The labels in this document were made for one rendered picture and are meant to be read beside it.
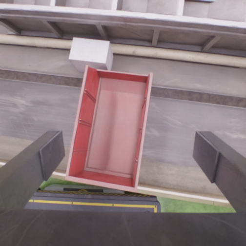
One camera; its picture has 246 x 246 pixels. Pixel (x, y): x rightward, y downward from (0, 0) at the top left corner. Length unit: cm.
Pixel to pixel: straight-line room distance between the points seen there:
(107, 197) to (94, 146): 50
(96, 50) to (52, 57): 22
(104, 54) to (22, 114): 38
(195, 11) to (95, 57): 32
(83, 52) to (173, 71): 32
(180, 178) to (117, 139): 25
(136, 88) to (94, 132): 22
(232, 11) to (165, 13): 18
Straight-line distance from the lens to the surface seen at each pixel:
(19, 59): 82
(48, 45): 76
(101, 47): 59
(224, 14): 60
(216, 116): 67
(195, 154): 17
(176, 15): 53
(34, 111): 72
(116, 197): 105
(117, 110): 61
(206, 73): 70
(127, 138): 60
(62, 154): 17
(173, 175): 62
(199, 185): 65
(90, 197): 108
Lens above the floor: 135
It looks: 82 degrees down
